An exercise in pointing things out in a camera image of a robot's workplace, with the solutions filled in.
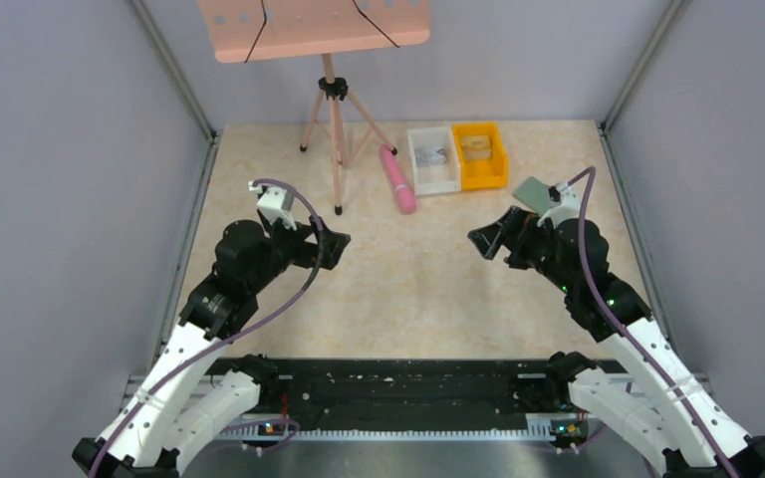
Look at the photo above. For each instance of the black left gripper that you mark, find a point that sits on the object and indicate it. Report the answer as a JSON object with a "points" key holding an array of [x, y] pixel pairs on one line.
{"points": [[316, 243]]}

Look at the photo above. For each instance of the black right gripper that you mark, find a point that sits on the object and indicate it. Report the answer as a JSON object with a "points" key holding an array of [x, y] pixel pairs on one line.
{"points": [[511, 237]]}

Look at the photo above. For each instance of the green card holder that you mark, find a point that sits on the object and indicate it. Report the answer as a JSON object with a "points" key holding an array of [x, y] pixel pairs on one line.
{"points": [[535, 195]]}

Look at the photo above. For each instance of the silver credit card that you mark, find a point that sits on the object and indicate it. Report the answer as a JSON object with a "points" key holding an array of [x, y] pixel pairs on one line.
{"points": [[430, 155]]}

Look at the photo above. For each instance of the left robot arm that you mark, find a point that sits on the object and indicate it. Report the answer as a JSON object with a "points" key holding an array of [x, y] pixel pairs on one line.
{"points": [[158, 433]]}

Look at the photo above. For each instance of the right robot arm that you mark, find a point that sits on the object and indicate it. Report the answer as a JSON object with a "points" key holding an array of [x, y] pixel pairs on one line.
{"points": [[678, 429]]}

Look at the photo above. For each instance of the tan card in yellow bin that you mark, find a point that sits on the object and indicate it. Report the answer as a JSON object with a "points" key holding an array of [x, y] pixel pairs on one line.
{"points": [[476, 147]]}

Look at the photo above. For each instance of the yellow plastic bin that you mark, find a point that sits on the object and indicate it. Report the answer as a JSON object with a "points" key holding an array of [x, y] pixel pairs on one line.
{"points": [[482, 174]]}

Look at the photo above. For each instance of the pink cylindrical tube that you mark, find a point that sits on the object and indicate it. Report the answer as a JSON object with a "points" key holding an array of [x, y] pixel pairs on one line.
{"points": [[402, 192]]}

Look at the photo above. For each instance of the white plastic bin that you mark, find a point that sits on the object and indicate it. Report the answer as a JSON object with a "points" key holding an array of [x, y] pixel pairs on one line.
{"points": [[437, 179]]}

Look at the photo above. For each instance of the pink music stand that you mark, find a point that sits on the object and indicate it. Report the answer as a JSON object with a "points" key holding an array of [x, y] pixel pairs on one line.
{"points": [[245, 31]]}

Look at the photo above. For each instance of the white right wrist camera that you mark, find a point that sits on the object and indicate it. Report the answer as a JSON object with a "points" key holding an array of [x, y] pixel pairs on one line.
{"points": [[565, 204]]}

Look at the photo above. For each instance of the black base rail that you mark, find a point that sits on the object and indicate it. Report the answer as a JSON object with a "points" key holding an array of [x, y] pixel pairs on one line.
{"points": [[403, 395]]}

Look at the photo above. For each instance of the aluminium frame profile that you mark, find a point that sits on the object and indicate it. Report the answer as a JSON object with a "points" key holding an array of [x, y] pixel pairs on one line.
{"points": [[269, 429]]}

